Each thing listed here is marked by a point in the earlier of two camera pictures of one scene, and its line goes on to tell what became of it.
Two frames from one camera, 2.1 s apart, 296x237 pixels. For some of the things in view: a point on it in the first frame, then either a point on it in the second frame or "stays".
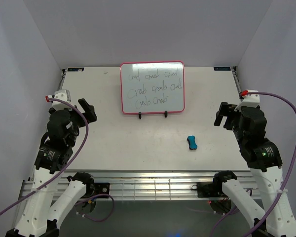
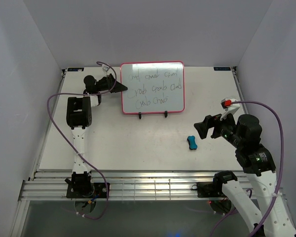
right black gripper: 226,109 → 202,127
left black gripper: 89,109 → 114,86
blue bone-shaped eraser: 192,144 stays
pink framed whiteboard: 149,87 stays
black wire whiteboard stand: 166,113 stays
